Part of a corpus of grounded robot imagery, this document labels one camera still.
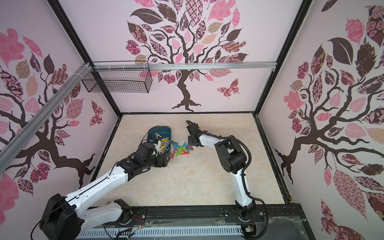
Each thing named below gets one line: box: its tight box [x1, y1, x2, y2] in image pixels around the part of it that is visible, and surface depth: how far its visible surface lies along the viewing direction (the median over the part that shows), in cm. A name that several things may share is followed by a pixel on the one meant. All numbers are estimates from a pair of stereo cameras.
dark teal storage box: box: [147, 126, 172, 156], surface depth 105 cm
